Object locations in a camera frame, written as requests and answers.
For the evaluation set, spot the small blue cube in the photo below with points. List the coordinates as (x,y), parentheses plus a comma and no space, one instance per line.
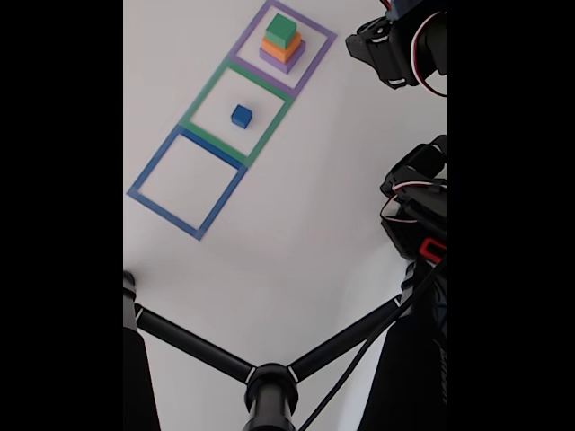
(241,116)

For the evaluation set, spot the black camera tripod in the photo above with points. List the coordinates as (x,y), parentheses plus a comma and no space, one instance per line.
(269,395)

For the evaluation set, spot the purple block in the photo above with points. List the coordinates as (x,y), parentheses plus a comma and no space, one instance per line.
(289,66)

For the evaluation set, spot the red clamp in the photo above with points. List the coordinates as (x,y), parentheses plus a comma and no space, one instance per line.
(423,249)

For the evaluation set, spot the camera board with blue mount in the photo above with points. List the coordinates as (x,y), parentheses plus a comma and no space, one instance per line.
(402,8)

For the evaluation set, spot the green tape square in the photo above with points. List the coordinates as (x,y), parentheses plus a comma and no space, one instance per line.
(204,94)

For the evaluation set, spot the green block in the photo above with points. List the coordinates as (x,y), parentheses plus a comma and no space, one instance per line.
(280,29)

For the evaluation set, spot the purple tape square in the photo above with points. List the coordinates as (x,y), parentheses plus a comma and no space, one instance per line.
(262,75)

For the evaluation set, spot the blue tape square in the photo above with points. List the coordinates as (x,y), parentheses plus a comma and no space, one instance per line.
(164,215)

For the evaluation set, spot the orange block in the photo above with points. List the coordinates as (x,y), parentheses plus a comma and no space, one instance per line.
(278,53)

